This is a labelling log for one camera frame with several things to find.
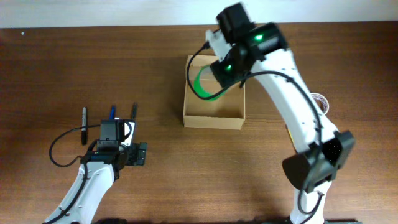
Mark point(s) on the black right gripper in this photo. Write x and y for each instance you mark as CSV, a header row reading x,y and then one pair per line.
x,y
219,76

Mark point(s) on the green tape roll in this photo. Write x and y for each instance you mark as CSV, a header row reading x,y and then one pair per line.
x,y
197,86

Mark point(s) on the black retractable pen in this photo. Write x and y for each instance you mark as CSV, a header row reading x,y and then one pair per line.
x,y
134,111

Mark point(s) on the blue retractable pen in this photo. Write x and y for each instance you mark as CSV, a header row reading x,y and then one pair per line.
x,y
112,112

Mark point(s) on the black and white marker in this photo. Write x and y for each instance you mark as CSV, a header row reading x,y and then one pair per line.
x,y
83,124

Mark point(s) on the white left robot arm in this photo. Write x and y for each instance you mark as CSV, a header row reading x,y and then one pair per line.
x,y
97,172

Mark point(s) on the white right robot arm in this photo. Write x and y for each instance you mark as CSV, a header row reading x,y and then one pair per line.
x,y
321,149

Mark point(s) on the brown cardboard box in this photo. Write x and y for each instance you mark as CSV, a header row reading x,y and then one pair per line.
x,y
227,112

